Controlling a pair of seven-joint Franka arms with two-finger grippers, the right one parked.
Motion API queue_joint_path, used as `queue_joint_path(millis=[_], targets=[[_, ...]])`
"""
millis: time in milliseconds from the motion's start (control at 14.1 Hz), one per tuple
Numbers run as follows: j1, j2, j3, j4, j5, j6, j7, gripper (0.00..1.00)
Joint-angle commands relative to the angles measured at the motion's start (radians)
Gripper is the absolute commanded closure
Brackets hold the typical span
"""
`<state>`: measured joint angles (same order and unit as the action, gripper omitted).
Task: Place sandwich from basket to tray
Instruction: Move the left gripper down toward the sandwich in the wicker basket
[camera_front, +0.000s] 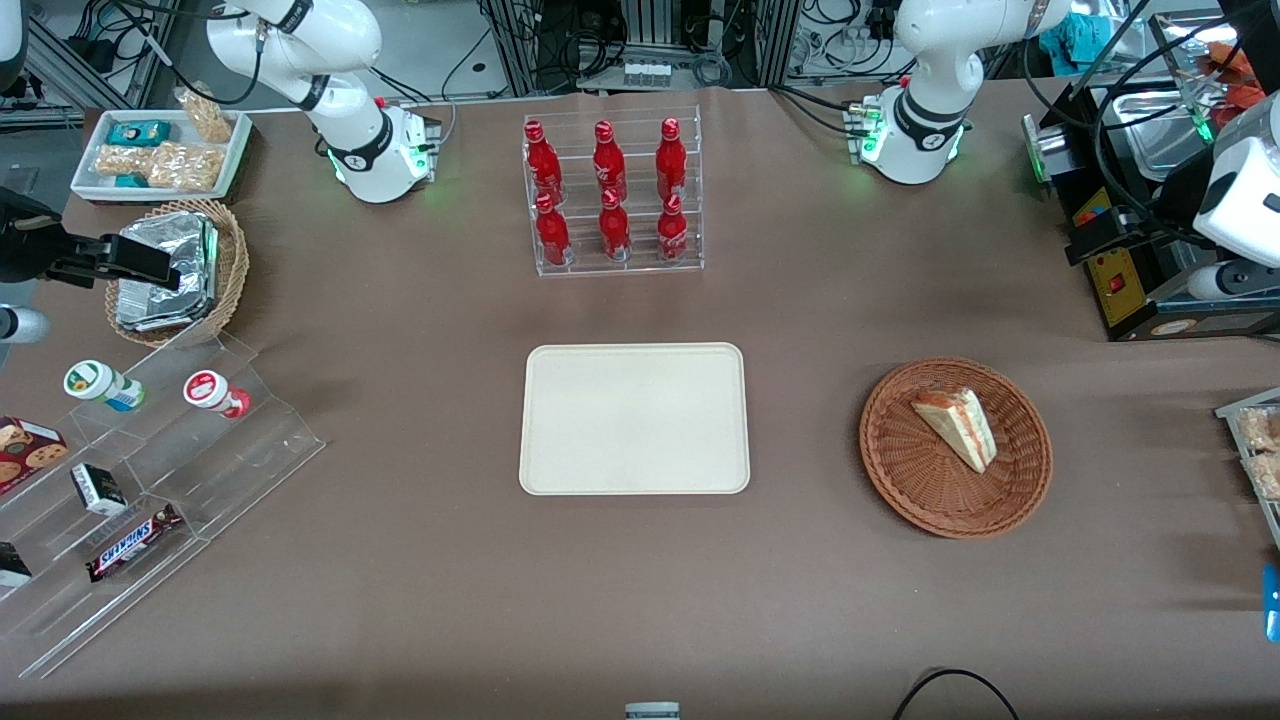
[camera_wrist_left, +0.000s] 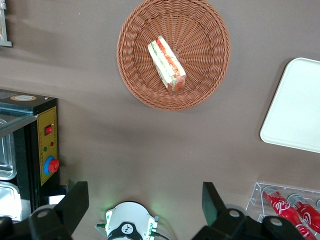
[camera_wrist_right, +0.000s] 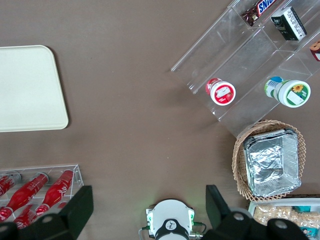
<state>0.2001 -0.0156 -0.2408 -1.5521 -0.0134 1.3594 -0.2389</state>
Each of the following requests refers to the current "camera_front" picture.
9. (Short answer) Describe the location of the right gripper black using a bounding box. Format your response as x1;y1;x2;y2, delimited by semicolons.
0;188;184;293

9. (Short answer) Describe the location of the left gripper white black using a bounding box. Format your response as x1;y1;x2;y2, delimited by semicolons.
1066;133;1280;268

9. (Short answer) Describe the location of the triangular sandwich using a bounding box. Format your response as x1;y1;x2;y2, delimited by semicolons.
910;387;999;475

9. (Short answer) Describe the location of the tan deep wicker basket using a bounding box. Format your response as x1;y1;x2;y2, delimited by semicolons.
104;198;251;350

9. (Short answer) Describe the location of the white rectangular snack tray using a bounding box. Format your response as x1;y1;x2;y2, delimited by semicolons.
70;108;254;205

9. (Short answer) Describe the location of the clear tray of snacks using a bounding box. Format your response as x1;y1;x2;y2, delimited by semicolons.
1214;387;1280;552

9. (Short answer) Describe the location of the brown round wicker basket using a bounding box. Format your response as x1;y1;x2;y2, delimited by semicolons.
859;357;1054;540

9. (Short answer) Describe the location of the beige rectangular tray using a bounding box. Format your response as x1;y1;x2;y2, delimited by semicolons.
519;343;751;496

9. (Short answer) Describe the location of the foil wrapped food packet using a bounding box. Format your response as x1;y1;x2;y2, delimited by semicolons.
114;285;217;334
117;211;220;304

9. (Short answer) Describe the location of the black food warmer appliance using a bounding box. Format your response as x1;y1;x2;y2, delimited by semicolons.
1020;10;1280;344

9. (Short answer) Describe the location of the clear bag of crackers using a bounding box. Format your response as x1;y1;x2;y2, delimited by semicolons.
174;84;234;145
94;144;153;180
147;141;227;194

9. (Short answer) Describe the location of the steel food pan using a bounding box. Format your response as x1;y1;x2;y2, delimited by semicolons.
1110;88;1219;183

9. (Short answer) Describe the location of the green lid yogurt bottle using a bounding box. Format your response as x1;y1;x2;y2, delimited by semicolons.
63;360;146;413

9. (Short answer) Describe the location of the red lid yogurt bottle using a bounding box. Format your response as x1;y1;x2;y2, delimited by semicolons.
183;369;252;420

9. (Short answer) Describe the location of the teal cloth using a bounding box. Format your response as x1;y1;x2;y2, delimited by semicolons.
1038;12;1103;64

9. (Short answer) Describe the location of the red cookie box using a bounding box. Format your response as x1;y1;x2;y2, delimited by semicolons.
0;415;70;497

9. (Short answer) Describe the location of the clear acrylic stepped shelf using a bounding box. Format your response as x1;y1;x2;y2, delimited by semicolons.
0;330;327;681

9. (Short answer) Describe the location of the small black white box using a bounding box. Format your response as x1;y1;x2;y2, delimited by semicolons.
70;462;129;518

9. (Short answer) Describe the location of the snickers chocolate bar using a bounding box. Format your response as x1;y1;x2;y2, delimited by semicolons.
85;502;185;584

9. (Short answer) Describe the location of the red cola bottle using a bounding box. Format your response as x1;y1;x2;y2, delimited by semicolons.
524;120;564;204
592;120;629;201
655;117;690;203
598;188;633;263
534;192;572;267
656;193;691;263

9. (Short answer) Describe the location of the clear acrylic bottle rack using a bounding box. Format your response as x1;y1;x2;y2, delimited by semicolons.
521;105;705;279

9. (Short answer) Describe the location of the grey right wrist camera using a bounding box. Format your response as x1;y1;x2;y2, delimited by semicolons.
0;305;52;347

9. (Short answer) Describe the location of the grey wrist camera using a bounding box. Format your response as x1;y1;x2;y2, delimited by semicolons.
0;305;52;347
1187;261;1280;302

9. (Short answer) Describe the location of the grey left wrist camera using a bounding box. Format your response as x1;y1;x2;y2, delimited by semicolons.
1187;261;1280;302

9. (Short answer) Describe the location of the black cable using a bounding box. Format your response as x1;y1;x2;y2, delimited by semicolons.
892;668;1022;720

